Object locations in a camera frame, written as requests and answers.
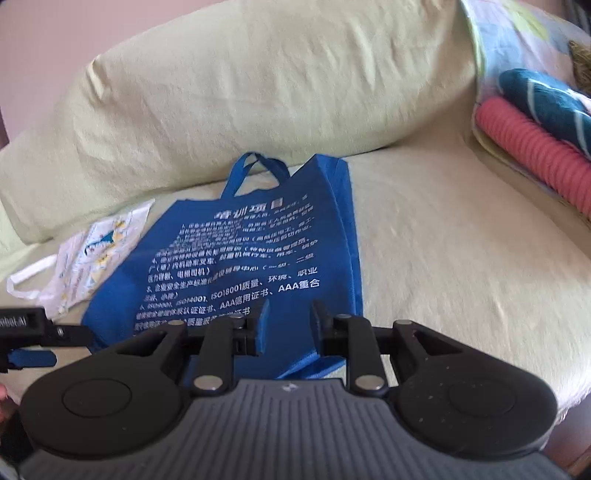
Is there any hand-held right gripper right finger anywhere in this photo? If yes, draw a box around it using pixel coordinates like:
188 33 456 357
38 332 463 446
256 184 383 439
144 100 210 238
310 300 463 400

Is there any white printed bag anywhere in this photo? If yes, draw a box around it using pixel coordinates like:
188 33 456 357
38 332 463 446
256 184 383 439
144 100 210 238
6 198 156 321

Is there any floral patterned blanket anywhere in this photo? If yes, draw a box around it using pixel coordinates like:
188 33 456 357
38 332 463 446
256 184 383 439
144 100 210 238
462 0 591 217

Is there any blue shopping bag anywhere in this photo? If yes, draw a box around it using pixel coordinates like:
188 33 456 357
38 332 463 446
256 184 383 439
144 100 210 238
82 151 365 380

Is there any pink ribbed cloth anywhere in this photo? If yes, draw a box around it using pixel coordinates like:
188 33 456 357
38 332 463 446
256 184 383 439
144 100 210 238
475 98 591 211

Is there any pale green sofa cushion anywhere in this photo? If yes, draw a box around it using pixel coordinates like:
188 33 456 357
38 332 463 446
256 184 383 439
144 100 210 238
0 0 482 246

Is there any teal striped cloth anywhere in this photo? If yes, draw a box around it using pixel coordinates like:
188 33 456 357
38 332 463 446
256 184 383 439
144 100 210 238
498 68 591 160

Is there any olive fringed cloth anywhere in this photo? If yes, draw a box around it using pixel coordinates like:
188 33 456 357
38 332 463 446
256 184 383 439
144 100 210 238
567 41 591 95

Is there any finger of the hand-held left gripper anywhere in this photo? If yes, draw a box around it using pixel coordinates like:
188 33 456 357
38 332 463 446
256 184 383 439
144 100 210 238
42 324 96 348
0 348 59 374

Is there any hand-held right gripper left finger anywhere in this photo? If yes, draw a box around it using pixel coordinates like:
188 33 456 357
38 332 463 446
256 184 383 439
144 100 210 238
115 299 271 398

